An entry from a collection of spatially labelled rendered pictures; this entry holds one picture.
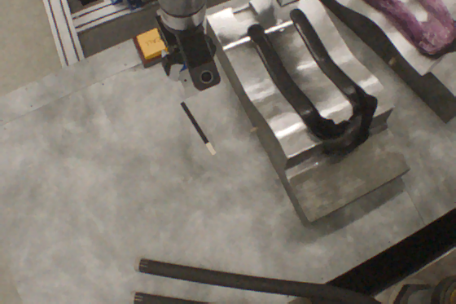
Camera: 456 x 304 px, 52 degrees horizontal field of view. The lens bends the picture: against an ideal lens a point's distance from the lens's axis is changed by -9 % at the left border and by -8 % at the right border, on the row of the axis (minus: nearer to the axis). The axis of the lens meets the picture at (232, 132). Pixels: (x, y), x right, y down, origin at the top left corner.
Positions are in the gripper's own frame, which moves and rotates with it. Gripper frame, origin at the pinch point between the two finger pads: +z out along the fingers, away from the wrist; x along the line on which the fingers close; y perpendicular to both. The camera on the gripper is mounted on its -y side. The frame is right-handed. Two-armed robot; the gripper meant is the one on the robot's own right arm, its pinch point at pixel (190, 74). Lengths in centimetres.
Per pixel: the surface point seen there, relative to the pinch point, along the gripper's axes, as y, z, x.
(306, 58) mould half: -3.7, 6.7, -25.8
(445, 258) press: -58, 17, -37
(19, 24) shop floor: 98, 95, 44
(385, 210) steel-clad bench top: -41, 15, -28
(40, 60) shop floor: 76, 95, 39
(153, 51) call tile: 13.9, 11.4, 3.4
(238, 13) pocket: 13.7, 8.8, -18.0
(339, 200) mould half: -34.1, 9.1, -17.9
